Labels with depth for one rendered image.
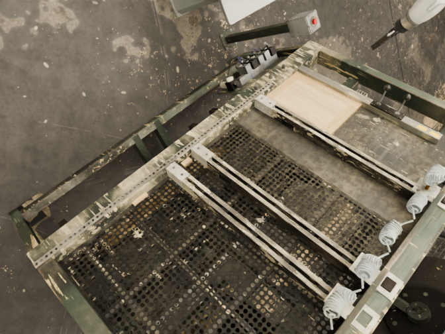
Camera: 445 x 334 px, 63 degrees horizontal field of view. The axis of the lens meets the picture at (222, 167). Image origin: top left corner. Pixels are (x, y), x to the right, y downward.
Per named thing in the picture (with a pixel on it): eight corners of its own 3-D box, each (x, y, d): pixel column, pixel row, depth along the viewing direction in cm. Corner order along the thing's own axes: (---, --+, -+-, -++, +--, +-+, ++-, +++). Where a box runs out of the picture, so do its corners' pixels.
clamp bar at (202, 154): (202, 148, 208) (198, 118, 189) (395, 291, 155) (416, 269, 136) (189, 158, 204) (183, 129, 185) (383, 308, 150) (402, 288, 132)
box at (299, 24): (295, 13, 253) (316, 8, 239) (300, 30, 259) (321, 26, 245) (285, 21, 249) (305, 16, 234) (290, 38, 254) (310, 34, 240)
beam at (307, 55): (308, 52, 267) (310, 39, 258) (322, 59, 262) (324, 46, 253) (35, 263, 178) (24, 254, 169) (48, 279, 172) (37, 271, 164)
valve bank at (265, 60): (257, 40, 260) (281, 36, 241) (265, 59, 267) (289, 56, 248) (207, 75, 240) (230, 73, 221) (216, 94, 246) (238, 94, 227)
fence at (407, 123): (301, 69, 247) (302, 64, 243) (440, 139, 203) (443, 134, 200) (296, 73, 245) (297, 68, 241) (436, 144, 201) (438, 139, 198)
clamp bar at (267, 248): (179, 167, 201) (171, 138, 182) (373, 323, 147) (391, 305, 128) (165, 177, 197) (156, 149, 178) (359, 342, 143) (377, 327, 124)
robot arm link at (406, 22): (425, 20, 181) (415, 28, 187) (415, 5, 181) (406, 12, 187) (415, 26, 177) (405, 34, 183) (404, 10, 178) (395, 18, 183)
